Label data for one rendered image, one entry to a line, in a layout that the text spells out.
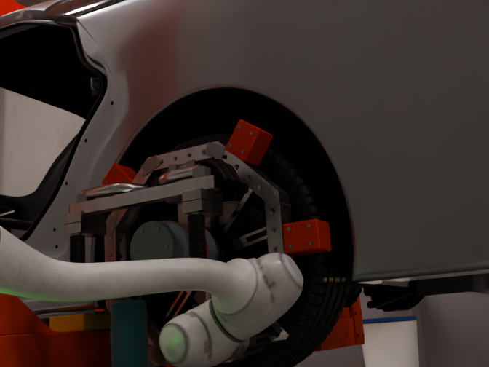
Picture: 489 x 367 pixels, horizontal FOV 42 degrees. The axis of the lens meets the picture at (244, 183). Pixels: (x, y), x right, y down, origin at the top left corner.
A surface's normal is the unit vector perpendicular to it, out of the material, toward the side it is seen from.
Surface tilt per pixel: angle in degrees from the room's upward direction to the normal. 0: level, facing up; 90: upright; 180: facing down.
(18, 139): 90
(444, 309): 90
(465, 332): 90
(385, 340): 94
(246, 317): 144
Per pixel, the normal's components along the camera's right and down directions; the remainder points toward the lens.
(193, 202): -0.50, -0.16
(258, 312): 0.22, 0.57
